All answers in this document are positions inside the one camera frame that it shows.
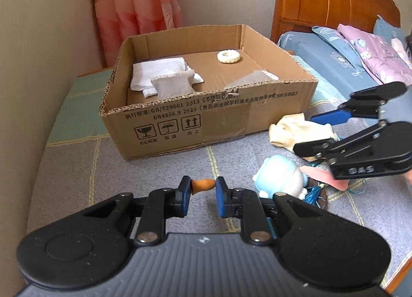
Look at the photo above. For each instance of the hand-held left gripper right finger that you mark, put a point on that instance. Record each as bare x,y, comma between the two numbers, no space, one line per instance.
221,198

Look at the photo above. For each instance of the cream printed cloth bag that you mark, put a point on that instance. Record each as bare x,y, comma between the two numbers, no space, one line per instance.
289,132

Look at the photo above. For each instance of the blue round plush toy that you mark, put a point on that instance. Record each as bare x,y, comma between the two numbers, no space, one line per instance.
276,174

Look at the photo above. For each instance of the plain blue pillow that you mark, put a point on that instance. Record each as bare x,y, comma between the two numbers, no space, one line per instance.
386,29

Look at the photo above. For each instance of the pink floral quilt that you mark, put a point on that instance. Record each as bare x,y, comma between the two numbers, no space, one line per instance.
376,55

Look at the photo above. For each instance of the grey linen pouch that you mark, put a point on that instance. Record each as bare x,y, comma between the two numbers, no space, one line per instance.
172,86

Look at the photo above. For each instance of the brown cardboard box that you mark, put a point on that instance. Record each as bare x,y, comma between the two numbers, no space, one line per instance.
180,129

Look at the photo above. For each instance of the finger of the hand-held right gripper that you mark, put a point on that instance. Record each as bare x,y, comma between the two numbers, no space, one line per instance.
331,117
322,148

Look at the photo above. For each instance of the blue tassel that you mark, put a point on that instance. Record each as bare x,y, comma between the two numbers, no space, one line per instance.
312,197

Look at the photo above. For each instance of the blue floral pillow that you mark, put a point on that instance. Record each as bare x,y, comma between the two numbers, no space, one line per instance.
334,46

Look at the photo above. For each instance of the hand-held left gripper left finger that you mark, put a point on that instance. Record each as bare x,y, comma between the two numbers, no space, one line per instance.
184,197

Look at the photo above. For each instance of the grey checked blanket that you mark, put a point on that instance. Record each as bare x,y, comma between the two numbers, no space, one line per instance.
128,181

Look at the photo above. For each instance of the cream hair scrunchie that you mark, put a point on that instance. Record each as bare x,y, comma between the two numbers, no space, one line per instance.
220,57

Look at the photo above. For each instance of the grey-brown cloth pouch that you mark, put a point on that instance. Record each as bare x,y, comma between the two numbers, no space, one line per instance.
254,78

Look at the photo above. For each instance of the pink patterned curtain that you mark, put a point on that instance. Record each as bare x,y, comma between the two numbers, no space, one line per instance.
135,10

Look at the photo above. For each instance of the white cloth bag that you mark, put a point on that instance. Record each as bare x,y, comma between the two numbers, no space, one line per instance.
157,70

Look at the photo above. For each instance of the small orange plush piece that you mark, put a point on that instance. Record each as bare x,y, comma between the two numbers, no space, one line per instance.
202,185

